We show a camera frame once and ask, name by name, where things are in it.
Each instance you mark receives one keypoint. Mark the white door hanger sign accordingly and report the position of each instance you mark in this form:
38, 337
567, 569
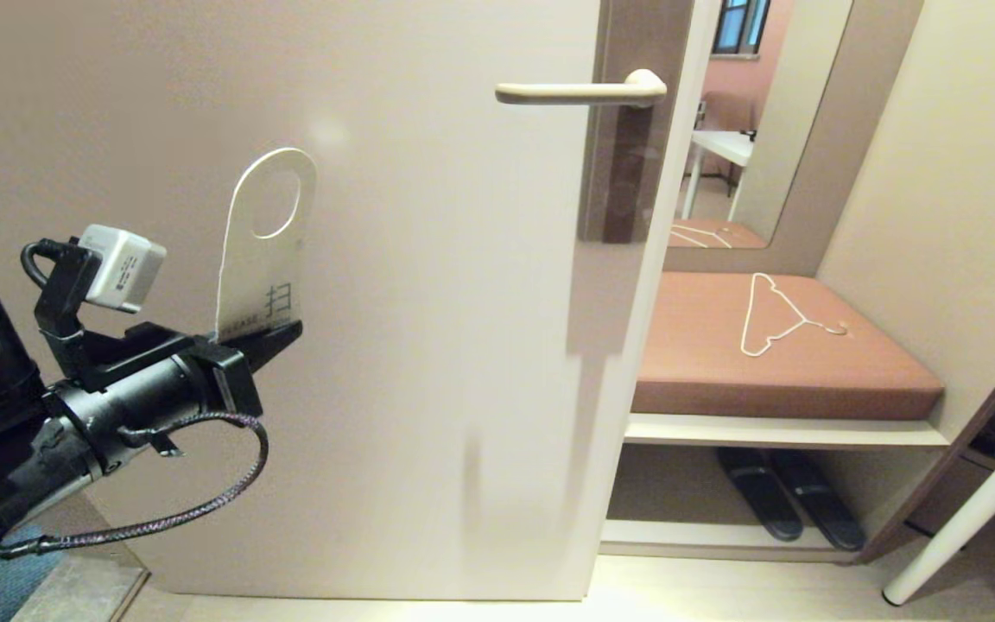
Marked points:
247, 285

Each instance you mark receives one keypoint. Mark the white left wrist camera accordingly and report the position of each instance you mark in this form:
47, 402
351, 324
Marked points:
122, 268

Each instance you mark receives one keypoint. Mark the white bench shelf unit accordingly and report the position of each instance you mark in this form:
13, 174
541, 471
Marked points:
765, 430

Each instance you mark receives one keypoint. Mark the brown bench cushion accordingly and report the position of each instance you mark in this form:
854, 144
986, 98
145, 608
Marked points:
722, 380

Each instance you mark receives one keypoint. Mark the beige room door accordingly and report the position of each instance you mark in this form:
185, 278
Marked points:
420, 345

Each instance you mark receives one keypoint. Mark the dark slipper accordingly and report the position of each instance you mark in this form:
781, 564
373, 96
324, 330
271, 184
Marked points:
826, 510
765, 501

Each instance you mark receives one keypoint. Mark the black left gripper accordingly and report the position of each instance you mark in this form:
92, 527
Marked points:
152, 384

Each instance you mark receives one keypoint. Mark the wall mirror with beige frame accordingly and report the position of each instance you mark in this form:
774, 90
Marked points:
808, 52

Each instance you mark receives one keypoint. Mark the white table leg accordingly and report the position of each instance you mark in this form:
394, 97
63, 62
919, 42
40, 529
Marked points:
964, 518

